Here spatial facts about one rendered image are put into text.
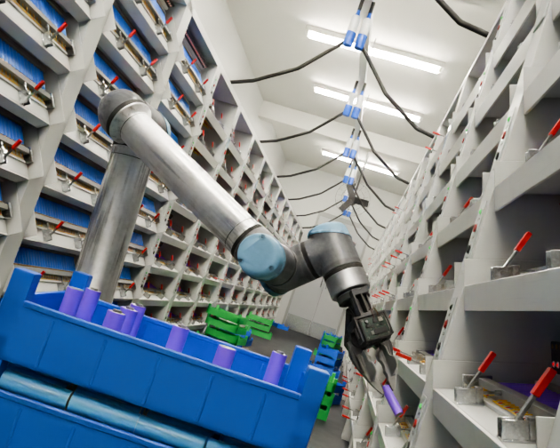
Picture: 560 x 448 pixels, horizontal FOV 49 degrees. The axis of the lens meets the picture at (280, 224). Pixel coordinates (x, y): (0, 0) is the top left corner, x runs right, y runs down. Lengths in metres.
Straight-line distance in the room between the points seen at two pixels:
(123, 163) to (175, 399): 1.10
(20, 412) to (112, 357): 0.09
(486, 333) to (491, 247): 0.16
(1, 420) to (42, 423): 0.04
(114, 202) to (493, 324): 0.93
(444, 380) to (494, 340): 0.12
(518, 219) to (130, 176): 0.92
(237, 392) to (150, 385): 0.08
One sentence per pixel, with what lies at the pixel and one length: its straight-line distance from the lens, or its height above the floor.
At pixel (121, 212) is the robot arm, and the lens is 1.59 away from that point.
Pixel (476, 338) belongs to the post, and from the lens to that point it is 1.19.
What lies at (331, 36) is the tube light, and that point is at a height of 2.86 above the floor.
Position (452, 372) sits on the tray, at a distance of 1.18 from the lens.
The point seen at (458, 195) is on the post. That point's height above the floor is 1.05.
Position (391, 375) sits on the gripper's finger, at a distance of 1.32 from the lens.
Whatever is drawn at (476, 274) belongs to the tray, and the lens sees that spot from 1.19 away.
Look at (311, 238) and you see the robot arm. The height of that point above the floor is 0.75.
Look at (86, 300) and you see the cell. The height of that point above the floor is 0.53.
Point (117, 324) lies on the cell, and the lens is 0.61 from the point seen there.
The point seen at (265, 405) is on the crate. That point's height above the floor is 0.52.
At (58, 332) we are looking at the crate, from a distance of 0.59.
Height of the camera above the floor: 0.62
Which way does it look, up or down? 6 degrees up
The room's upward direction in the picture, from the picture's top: 19 degrees clockwise
